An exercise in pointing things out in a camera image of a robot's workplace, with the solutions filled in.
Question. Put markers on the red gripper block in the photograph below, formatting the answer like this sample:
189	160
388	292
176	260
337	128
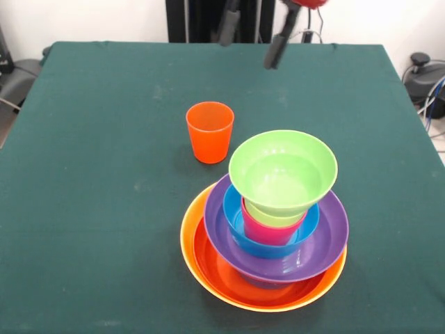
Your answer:
311	2

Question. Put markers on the orange-red plastic cup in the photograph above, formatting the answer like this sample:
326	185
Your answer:
210	139

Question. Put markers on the green plastic bowl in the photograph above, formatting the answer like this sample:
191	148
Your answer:
281	174

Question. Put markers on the blue plastic bowl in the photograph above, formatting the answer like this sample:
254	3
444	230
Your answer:
233	215

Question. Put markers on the green plastic cup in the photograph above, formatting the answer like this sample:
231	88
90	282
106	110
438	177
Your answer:
271	217

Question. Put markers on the crimson pink plastic cup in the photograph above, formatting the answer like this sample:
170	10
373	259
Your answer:
264	234

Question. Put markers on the purple plastic bowl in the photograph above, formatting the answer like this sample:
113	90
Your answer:
330	222

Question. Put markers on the orange plastic bowl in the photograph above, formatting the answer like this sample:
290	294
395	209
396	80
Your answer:
189	229

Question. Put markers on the red-orange plastic bowl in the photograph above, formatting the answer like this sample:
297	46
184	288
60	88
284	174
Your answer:
215	264

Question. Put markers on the dark green tablecloth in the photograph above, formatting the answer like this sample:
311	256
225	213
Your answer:
104	278

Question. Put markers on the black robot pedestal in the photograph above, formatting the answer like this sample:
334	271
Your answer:
201	21

